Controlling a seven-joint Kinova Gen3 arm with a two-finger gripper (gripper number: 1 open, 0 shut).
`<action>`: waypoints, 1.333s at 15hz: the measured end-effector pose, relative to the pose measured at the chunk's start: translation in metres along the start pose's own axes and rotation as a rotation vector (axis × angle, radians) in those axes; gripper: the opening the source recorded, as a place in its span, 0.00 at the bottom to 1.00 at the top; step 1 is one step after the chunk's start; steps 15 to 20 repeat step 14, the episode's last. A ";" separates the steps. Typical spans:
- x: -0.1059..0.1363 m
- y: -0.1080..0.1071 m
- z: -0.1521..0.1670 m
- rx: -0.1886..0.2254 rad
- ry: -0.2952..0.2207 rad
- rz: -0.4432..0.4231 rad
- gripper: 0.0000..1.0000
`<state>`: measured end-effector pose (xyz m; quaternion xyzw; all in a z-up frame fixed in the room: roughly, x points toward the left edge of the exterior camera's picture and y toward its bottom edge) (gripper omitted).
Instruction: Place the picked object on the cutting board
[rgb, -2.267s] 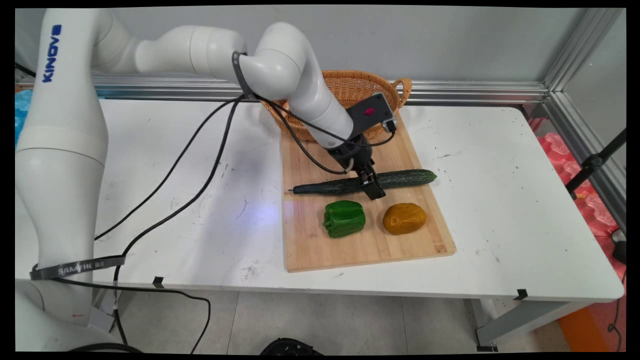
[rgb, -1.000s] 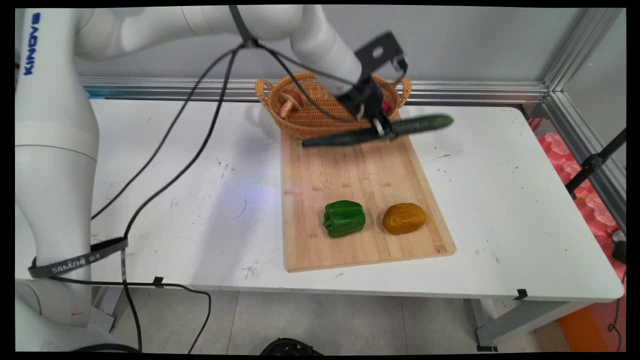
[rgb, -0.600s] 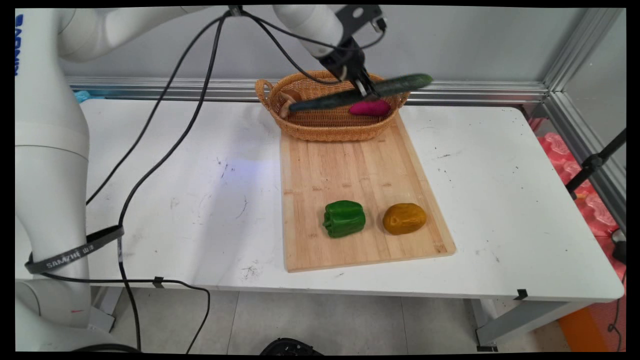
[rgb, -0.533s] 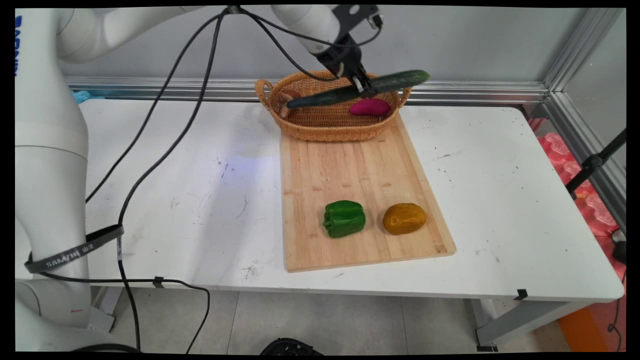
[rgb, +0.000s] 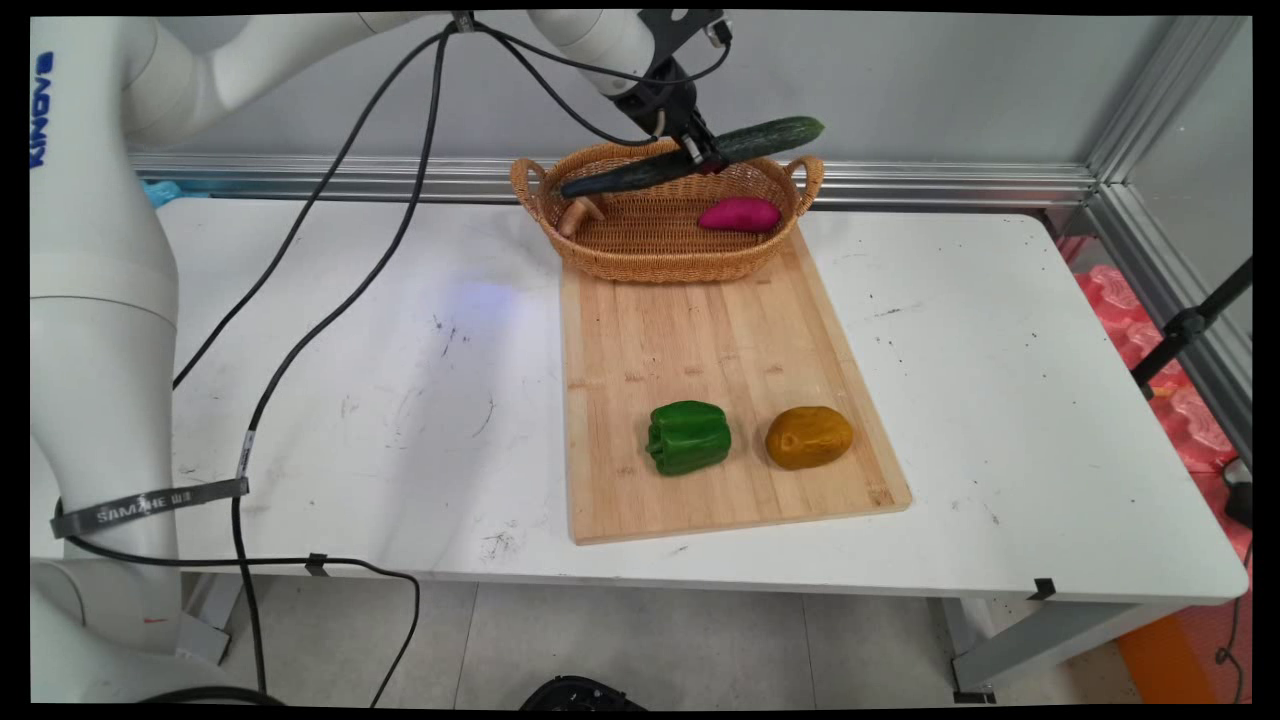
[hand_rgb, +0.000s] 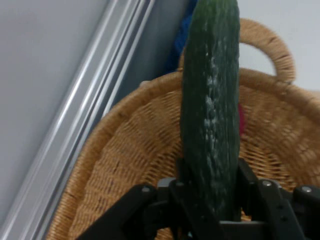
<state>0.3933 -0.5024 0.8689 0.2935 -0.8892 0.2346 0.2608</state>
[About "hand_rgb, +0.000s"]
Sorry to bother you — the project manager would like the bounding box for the long dark green cucumber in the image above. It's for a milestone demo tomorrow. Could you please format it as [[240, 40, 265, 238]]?
[[180, 0, 242, 223]]

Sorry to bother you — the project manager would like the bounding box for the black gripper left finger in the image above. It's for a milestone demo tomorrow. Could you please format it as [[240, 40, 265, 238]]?
[[74, 157, 226, 240]]

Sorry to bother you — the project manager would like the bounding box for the magenta sweet potato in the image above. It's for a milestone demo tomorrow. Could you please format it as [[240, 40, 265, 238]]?
[[238, 103, 248, 137]]

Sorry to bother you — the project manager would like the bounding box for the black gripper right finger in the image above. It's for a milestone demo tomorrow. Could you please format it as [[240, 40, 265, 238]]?
[[231, 157, 320, 240]]

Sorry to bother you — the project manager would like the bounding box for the woven wicker basket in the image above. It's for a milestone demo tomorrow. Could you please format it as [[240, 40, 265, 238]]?
[[46, 17, 320, 240]]

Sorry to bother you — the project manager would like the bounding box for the blue foam mat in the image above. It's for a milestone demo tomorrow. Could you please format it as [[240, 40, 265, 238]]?
[[171, 0, 200, 75]]

